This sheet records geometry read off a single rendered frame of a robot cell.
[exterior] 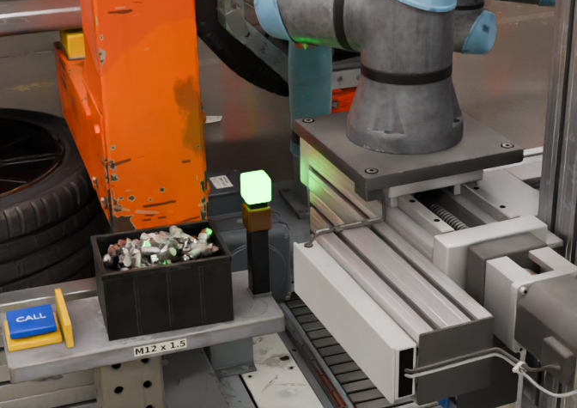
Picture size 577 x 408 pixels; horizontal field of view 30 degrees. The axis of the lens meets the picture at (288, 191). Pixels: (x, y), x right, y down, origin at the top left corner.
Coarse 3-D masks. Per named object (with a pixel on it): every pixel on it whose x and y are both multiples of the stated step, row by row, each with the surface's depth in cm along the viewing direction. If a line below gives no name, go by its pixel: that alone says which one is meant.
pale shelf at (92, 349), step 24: (240, 288) 179; (72, 312) 173; (96, 312) 173; (240, 312) 172; (264, 312) 172; (96, 336) 166; (144, 336) 166; (168, 336) 166; (192, 336) 166; (216, 336) 168; (240, 336) 169; (24, 360) 160; (48, 360) 160; (72, 360) 161; (96, 360) 163; (120, 360) 164
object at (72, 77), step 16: (64, 64) 218; (80, 64) 217; (64, 80) 221; (80, 80) 208; (64, 96) 226; (80, 96) 200; (64, 112) 231; (80, 112) 203; (80, 128) 207; (80, 144) 211
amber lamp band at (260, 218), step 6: (246, 210) 169; (252, 210) 169; (258, 210) 169; (264, 210) 170; (270, 210) 170; (246, 216) 170; (252, 216) 169; (258, 216) 170; (264, 216) 170; (270, 216) 170; (246, 222) 170; (252, 222) 170; (258, 222) 170; (264, 222) 170; (270, 222) 171; (246, 228) 171; (252, 228) 170; (258, 228) 170; (264, 228) 171; (270, 228) 171
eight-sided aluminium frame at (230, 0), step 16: (224, 0) 215; (240, 0) 216; (224, 16) 216; (240, 16) 217; (240, 32) 218; (256, 32) 220; (256, 48) 221; (272, 48) 222; (272, 64) 224; (336, 64) 233; (352, 64) 234; (336, 80) 230; (352, 80) 231
